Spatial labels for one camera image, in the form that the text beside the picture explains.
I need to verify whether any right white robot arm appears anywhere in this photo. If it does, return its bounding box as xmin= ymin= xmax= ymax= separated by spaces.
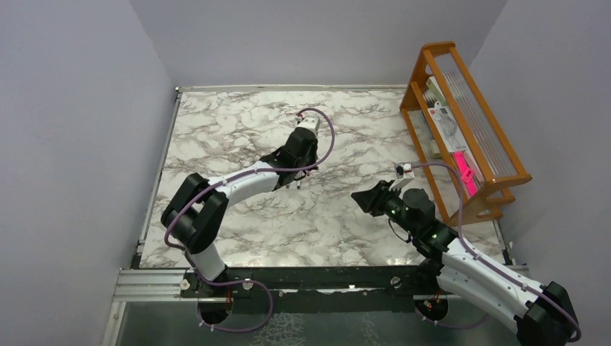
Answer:
xmin=351 ymin=180 xmax=579 ymax=345

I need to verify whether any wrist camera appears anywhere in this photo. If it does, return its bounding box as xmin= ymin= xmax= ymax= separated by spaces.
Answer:
xmin=295 ymin=115 xmax=320 ymax=138
xmin=390 ymin=163 xmax=415 ymax=191

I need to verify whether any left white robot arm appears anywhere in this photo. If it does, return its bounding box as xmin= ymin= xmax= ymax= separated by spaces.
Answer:
xmin=161 ymin=127 xmax=318 ymax=296

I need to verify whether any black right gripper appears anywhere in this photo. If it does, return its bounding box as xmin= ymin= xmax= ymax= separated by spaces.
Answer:
xmin=352 ymin=179 xmax=419 ymax=236

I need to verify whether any orange wooden rack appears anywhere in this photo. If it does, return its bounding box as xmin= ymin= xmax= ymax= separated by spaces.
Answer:
xmin=399 ymin=41 xmax=532 ymax=224

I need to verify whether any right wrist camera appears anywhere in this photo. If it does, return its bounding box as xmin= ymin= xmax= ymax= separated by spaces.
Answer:
xmin=390 ymin=163 xmax=415 ymax=191

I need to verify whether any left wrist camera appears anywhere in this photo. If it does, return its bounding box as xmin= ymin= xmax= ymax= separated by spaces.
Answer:
xmin=295 ymin=115 xmax=320 ymax=138

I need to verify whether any white packaged item in rack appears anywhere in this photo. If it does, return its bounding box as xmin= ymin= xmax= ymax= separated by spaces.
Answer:
xmin=424 ymin=76 xmax=469 ymax=153

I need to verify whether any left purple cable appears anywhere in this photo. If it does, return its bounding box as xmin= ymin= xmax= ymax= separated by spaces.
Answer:
xmin=164 ymin=107 xmax=336 ymax=334

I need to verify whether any purple cable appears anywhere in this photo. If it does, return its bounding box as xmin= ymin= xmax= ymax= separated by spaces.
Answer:
xmin=410 ymin=162 xmax=582 ymax=342
xmin=164 ymin=107 xmax=336 ymax=334

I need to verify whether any black mounting rail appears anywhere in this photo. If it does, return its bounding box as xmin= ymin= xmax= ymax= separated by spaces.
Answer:
xmin=179 ymin=264 xmax=450 ymax=319

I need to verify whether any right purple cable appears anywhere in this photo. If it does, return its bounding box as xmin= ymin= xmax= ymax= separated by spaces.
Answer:
xmin=410 ymin=162 xmax=582 ymax=342

